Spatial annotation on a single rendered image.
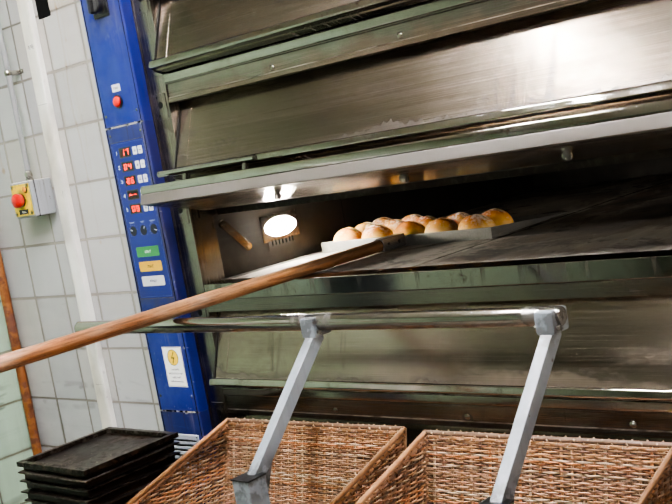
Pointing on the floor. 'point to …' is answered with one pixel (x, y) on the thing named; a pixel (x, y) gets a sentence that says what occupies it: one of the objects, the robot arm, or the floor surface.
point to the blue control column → (181, 400)
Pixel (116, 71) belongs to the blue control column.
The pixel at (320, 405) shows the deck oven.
